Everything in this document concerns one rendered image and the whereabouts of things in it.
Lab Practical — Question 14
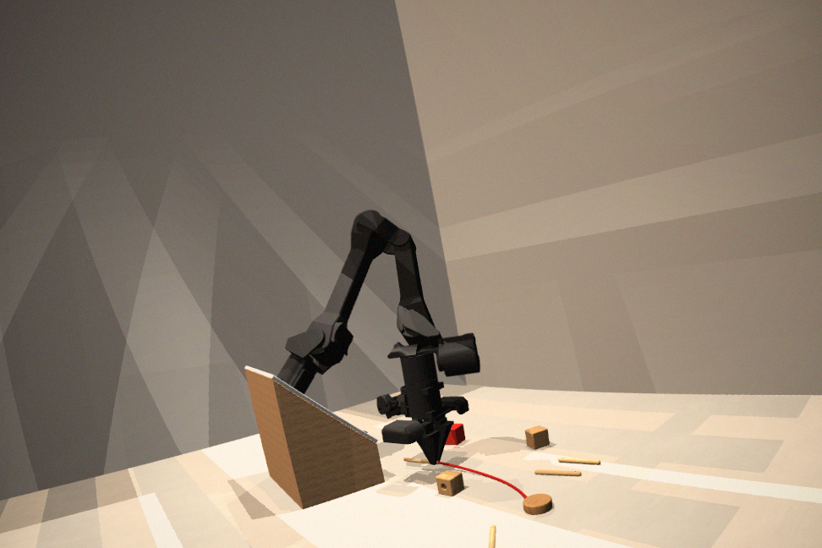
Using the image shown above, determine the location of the red cube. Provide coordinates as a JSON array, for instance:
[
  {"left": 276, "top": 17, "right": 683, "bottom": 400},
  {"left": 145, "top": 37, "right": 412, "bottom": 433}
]
[{"left": 445, "top": 424, "right": 466, "bottom": 445}]

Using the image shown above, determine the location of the red string with wooden stick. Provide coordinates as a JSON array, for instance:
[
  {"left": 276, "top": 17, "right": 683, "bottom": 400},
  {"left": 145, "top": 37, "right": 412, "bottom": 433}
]
[{"left": 403, "top": 458, "right": 527, "bottom": 498}]

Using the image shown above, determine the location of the round wooden button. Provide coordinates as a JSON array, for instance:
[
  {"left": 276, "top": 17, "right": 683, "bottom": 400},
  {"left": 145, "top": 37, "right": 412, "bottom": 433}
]
[{"left": 523, "top": 494, "right": 553, "bottom": 515}]

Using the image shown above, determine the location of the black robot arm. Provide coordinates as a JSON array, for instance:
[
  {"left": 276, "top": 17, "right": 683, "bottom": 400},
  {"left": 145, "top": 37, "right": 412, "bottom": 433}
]
[{"left": 277, "top": 211, "right": 480, "bottom": 394}]

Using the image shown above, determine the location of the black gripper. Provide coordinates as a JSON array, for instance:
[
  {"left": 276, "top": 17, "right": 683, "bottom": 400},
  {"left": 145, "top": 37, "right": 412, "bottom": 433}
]
[{"left": 381, "top": 377, "right": 469, "bottom": 465}]

